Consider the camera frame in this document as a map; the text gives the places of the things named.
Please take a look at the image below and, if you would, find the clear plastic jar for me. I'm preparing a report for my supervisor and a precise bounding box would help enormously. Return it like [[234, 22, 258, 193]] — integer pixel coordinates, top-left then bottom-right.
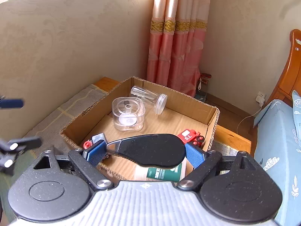
[[130, 86, 168, 115]]

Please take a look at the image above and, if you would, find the small red toy car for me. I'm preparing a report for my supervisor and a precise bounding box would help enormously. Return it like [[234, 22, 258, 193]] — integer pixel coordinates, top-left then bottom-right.
[[83, 133, 107, 150]]

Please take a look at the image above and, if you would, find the green white card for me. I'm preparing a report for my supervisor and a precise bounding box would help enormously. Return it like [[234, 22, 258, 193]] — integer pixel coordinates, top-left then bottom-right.
[[146, 163, 186, 182]]

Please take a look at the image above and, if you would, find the grey checked blanket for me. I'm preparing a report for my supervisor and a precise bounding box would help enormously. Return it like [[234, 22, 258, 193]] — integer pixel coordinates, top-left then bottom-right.
[[1, 84, 107, 225]]

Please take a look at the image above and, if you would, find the clear square container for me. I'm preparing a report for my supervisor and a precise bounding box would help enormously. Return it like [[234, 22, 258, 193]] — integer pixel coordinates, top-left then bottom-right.
[[112, 97, 145, 131]]

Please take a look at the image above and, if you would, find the clutter behind curtain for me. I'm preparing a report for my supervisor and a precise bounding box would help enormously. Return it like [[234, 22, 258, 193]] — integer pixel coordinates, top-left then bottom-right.
[[195, 73, 212, 102]]

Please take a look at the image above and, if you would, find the cardboard box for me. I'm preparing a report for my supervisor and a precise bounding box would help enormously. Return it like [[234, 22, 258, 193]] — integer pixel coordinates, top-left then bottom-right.
[[59, 76, 221, 182]]

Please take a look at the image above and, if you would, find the blue floral bed sheet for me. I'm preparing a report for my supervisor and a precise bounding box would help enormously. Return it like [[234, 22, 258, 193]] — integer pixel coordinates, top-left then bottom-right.
[[254, 99, 300, 225]]

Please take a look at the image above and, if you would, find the blue floral pillow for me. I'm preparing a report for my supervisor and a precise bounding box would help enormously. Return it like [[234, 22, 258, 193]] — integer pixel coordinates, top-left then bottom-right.
[[292, 90, 301, 144]]

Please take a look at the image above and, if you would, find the wooden bed headboard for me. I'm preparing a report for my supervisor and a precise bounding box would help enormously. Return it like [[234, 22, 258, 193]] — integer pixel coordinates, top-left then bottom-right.
[[264, 29, 301, 107]]

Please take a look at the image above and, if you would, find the pink curtain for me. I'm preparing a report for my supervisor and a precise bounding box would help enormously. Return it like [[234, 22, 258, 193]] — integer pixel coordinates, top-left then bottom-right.
[[147, 0, 211, 96]]

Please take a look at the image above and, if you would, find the white charger cable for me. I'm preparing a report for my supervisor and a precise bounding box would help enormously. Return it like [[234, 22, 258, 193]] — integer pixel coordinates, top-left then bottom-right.
[[236, 105, 263, 135]]

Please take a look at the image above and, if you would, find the white wall charger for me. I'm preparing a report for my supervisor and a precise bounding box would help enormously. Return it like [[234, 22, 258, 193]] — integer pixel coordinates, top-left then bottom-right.
[[256, 91, 266, 108]]

